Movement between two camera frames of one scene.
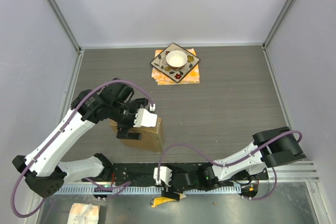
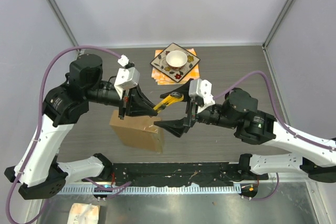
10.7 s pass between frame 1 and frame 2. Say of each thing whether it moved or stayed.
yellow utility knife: moved
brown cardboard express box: stayed
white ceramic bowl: stayed
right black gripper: moved
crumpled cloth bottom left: stayed
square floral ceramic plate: stayed
